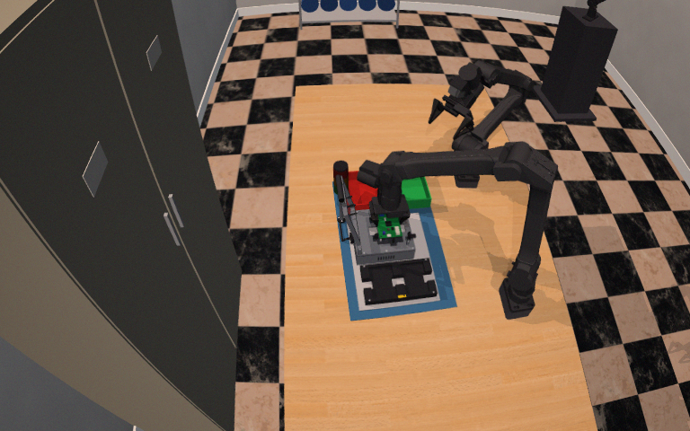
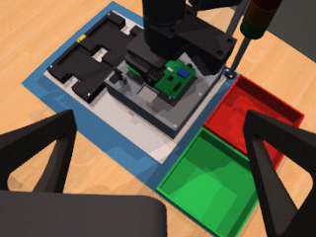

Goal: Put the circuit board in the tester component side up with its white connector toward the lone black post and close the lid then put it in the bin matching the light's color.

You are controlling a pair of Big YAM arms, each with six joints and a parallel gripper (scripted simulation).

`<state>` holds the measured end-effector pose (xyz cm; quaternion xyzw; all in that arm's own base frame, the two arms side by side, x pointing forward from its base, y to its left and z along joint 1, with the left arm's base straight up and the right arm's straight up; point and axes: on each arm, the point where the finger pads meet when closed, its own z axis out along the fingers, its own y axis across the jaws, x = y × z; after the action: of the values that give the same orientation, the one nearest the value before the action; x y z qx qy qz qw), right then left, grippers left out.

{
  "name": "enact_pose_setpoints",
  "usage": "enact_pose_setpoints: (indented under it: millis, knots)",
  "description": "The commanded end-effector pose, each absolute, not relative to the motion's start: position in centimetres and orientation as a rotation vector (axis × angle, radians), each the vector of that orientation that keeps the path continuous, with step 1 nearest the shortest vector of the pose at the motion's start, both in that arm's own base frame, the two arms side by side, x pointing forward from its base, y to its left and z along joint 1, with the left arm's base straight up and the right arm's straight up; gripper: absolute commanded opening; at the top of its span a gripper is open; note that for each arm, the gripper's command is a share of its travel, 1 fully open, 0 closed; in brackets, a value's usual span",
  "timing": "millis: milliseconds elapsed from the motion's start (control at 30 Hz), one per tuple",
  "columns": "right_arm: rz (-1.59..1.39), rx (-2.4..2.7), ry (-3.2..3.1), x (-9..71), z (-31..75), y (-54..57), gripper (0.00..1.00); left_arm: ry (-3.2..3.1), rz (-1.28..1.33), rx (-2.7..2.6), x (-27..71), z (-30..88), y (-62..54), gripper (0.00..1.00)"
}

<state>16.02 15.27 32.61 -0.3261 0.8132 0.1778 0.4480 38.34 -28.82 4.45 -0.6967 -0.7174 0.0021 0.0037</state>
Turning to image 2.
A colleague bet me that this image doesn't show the red bin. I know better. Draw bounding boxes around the red bin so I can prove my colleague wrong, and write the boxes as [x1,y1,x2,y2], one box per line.
[202,74,305,169]

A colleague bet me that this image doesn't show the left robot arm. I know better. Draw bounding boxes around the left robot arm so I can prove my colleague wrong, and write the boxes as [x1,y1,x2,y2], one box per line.
[142,0,242,76]

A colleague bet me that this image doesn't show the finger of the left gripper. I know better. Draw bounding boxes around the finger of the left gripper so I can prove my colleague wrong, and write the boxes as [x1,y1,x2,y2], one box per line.
[126,62,165,87]

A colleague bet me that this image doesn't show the green circuit board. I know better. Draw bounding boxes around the green circuit board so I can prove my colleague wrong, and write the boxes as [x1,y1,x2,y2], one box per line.
[154,59,197,99]

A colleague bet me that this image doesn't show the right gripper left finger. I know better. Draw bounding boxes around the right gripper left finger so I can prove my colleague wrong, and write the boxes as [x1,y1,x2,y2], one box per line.
[0,110,78,194]

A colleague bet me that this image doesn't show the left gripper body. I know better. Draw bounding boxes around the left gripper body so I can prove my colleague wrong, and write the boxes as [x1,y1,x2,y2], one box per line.
[125,12,185,74]

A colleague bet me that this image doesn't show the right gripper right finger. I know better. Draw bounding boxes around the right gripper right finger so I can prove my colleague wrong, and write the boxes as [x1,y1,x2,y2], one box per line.
[242,110,316,237]

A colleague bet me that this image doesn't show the green square bin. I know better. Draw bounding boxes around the green square bin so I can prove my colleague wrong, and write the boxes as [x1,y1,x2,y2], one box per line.
[155,127,258,237]

